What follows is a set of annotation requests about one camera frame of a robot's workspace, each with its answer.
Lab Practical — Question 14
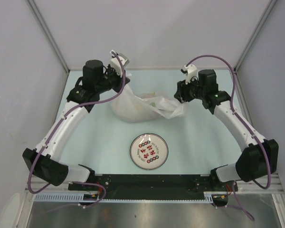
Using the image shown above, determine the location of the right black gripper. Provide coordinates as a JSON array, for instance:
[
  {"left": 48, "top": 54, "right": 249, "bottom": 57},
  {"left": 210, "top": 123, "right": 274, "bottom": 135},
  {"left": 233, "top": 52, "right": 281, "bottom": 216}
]
[{"left": 174, "top": 75, "right": 206, "bottom": 104}]

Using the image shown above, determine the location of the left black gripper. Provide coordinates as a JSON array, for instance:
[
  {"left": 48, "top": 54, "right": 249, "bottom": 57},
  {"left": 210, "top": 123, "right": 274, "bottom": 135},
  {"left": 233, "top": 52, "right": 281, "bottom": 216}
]
[{"left": 95, "top": 64, "right": 129, "bottom": 94}]

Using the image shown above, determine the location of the white plastic bag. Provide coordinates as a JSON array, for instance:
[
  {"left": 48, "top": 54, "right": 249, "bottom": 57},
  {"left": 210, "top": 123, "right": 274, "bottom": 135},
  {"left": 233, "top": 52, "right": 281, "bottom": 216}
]
[{"left": 111, "top": 85, "right": 187, "bottom": 123}]

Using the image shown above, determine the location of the round printed plate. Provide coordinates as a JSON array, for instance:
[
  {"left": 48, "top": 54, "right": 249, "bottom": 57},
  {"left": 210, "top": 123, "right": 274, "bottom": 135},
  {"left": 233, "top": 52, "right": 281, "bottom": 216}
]
[{"left": 130, "top": 133, "right": 169, "bottom": 170}]

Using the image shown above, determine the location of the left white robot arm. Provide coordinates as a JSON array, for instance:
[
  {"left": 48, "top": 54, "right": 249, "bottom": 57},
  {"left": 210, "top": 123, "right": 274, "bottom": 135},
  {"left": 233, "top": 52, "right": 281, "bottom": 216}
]
[{"left": 22, "top": 55, "right": 130, "bottom": 190}]

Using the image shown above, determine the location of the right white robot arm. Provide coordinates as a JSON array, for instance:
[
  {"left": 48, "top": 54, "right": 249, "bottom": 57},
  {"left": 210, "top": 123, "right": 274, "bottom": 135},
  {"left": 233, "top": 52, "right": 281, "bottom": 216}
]
[{"left": 174, "top": 65, "right": 279, "bottom": 190}]

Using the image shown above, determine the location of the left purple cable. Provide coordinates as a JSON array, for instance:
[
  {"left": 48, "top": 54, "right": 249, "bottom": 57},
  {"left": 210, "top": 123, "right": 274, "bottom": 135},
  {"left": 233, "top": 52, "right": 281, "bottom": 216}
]
[{"left": 28, "top": 53, "right": 126, "bottom": 211}]

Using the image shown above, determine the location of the purple cable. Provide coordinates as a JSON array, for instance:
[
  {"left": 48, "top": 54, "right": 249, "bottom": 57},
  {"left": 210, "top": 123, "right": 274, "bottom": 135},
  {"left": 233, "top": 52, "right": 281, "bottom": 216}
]
[
  {"left": 28, "top": 53, "right": 126, "bottom": 211},
  {"left": 186, "top": 55, "right": 274, "bottom": 221}
]

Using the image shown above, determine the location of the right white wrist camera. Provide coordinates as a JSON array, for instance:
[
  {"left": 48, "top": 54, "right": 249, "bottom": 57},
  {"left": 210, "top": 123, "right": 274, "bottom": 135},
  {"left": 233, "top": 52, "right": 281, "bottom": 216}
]
[{"left": 180, "top": 64, "right": 198, "bottom": 85}]

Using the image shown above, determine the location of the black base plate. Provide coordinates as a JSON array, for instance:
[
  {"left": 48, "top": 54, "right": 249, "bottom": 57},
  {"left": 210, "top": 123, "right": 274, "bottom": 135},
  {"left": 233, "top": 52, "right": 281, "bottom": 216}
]
[{"left": 68, "top": 173, "right": 238, "bottom": 207}]

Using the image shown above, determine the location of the left aluminium frame post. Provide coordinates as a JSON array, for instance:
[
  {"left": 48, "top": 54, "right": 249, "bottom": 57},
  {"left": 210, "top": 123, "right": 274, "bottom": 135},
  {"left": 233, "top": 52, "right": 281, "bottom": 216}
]
[{"left": 26, "top": 0, "right": 70, "bottom": 73}]

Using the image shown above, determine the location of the aluminium frame post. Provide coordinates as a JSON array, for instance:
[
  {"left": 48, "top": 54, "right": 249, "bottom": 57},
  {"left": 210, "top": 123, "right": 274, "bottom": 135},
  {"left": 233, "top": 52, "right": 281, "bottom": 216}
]
[
  {"left": 26, "top": 0, "right": 70, "bottom": 73},
  {"left": 232, "top": 0, "right": 280, "bottom": 73}
]

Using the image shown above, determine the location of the white slotted cable duct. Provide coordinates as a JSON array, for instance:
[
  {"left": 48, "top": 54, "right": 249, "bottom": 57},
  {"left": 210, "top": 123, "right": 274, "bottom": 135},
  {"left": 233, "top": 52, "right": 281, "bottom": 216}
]
[{"left": 35, "top": 192, "right": 213, "bottom": 204}]

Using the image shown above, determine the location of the right aluminium frame post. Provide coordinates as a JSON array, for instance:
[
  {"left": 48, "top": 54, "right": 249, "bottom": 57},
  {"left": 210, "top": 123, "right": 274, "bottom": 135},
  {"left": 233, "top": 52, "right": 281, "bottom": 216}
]
[{"left": 232, "top": 0, "right": 280, "bottom": 73}]

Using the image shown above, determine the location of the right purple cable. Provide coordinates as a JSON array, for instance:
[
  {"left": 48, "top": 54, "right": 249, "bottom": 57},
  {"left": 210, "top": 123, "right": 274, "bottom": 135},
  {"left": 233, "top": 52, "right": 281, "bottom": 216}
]
[{"left": 186, "top": 55, "right": 274, "bottom": 221}]

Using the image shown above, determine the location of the aluminium front rail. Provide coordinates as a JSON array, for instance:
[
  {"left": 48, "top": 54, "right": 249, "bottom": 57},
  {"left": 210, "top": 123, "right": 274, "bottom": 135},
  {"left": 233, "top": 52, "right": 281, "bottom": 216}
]
[{"left": 25, "top": 173, "right": 283, "bottom": 193}]

